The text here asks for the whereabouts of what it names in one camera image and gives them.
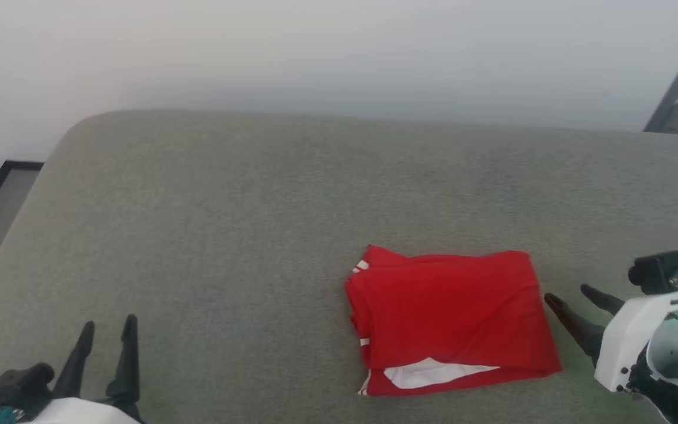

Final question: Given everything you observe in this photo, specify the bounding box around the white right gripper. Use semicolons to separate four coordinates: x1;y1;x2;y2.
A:
544;284;678;394

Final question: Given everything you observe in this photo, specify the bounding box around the red and white shirt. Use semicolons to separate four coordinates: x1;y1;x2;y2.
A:
345;244;563;396

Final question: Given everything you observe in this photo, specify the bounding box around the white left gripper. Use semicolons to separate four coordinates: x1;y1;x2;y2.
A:
21;314;142;424

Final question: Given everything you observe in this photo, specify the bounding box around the grey fabric sofa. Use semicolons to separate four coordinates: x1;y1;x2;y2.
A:
0;109;678;424

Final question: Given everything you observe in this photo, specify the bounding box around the black framed grey panel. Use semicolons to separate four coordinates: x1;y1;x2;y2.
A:
0;160;44;289

